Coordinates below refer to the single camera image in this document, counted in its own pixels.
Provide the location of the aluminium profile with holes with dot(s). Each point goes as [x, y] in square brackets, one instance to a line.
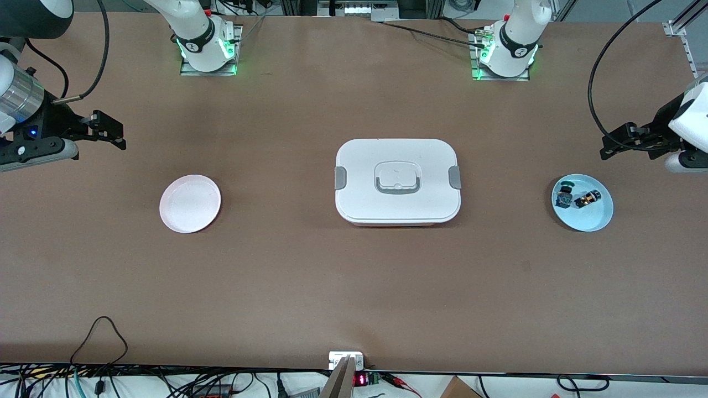
[677, 27]

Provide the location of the brown cardboard piece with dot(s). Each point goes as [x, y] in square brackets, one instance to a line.
[459, 389]

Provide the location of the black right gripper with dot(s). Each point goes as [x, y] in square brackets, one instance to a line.
[54, 119]

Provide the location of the white metal bracket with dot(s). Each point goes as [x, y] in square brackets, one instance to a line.
[337, 359]

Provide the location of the red digit display module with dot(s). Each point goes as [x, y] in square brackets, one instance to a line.
[360, 380]

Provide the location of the black gold small component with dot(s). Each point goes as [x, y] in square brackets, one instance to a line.
[586, 199]

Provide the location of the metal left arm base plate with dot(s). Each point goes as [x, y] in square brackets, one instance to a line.
[474, 55]

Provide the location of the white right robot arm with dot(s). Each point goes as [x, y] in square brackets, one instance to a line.
[193, 27]

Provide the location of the aluminium frame with light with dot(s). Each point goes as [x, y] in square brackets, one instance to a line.
[359, 10]

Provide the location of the green push button switch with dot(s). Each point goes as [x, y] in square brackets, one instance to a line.
[564, 196]

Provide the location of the light blue round plate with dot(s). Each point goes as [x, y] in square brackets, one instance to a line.
[594, 218]

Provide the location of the grey aluminium beam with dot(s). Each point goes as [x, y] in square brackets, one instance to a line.
[340, 384]

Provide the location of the pink round plate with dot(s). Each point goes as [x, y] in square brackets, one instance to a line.
[188, 204]

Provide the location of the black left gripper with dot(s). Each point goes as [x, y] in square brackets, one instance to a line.
[662, 122]

